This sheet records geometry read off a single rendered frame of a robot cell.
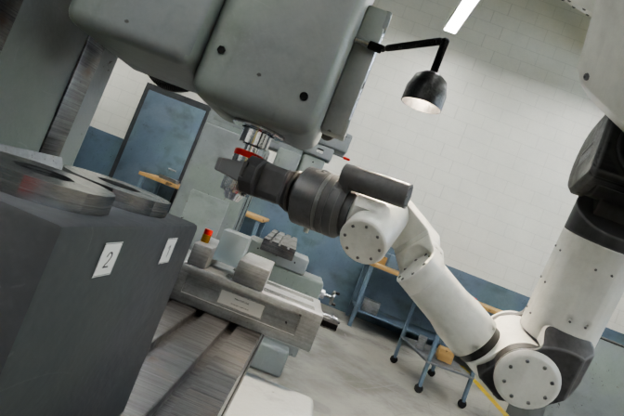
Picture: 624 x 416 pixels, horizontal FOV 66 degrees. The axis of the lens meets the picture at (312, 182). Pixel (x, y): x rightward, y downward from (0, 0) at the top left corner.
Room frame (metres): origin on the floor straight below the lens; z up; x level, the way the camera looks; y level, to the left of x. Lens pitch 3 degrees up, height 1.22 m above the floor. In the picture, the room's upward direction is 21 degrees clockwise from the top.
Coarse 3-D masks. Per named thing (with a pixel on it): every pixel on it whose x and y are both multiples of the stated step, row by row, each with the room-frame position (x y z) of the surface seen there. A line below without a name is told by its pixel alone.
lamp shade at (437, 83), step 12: (420, 72) 0.80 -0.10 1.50; (432, 72) 0.79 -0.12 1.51; (408, 84) 0.81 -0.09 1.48; (420, 84) 0.79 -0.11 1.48; (432, 84) 0.78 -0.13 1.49; (444, 84) 0.79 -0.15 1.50; (408, 96) 0.80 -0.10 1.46; (420, 96) 0.78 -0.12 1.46; (432, 96) 0.78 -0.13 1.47; (444, 96) 0.79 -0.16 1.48; (420, 108) 0.85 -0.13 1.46; (432, 108) 0.84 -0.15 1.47
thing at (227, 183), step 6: (234, 156) 0.73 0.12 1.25; (240, 156) 0.73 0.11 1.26; (222, 180) 0.75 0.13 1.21; (228, 180) 0.73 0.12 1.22; (234, 180) 0.73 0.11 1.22; (222, 186) 0.73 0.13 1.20; (228, 186) 0.73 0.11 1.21; (234, 186) 0.73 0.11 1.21; (234, 192) 0.73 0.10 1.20; (240, 192) 0.73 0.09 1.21
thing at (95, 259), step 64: (0, 192) 0.26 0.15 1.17; (64, 192) 0.28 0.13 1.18; (128, 192) 0.37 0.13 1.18; (0, 256) 0.24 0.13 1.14; (64, 256) 0.25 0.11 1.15; (128, 256) 0.33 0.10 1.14; (0, 320) 0.24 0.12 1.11; (64, 320) 0.28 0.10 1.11; (128, 320) 0.38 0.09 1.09; (0, 384) 0.24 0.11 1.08; (64, 384) 0.31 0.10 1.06; (128, 384) 0.44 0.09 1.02
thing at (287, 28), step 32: (256, 0) 0.65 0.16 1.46; (288, 0) 0.65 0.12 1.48; (320, 0) 0.65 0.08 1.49; (352, 0) 0.65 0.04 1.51; (224, 32) 0.65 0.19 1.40; (256, 32) 0.65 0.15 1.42; (288, 32) 0.65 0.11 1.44; (320, 32) 0.65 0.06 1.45; (352, 32) 0.66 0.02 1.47; (224, 64) 0.65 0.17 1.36; (256, 64) 0.65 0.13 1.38; (288, 64) 0.65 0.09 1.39; (320, 64) 0.65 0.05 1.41; (224, 96) 0.66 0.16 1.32; (256, 96) 0.65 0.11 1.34; (288, 96) 0.65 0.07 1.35; (320, 96) 0.65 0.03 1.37; (288, 128) 0.66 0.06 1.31
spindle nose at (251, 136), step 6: (246, 126) 0.73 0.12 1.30; (246, 132) 0.73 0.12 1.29; (252, 132) 0.73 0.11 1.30; (258, 132) 0.73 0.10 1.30; (264, 132) 0.73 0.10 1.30; (240, 138) 0.73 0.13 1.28; (246, 138) 0.73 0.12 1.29; (252, 138) 0.73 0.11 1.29; (258, 138) 0.73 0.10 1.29; (264, 138) 0.73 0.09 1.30; (270, 138) 0.74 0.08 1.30; (252, 144) 0.73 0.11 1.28; (258, 144) 0.73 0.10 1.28; (264, 144) 0.73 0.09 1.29; (264, 150) 0.76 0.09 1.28
